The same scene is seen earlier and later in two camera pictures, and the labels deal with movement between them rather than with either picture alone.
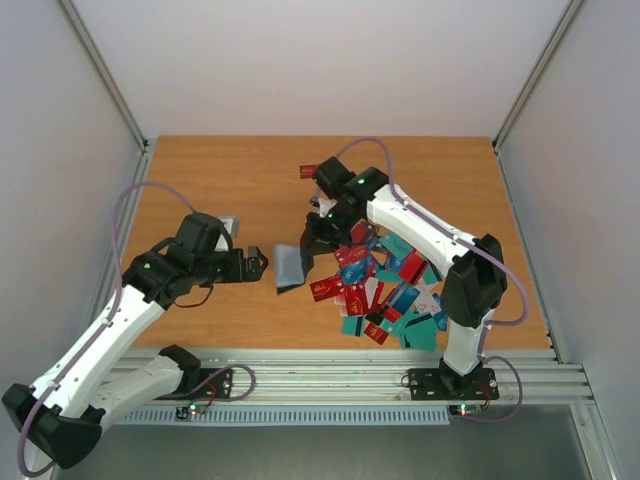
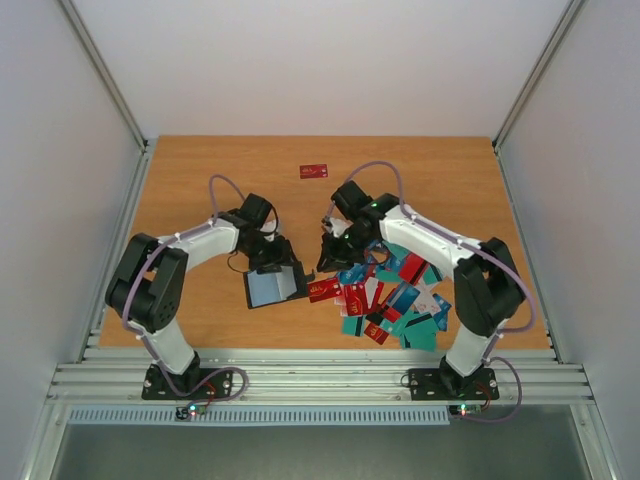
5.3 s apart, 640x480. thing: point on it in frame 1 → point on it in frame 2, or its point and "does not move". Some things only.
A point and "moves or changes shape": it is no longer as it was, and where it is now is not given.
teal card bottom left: (353, 325) does not move
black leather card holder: (289, 267) moves or changes shape
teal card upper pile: (399, 247) does not move
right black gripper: (317, 232) → (335, 250)
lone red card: (307, 171) does not move
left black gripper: (238, 274) → (282, 256)
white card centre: (370, 286) does not move
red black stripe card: (413, 267) does not move
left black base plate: (220, 386) does not move
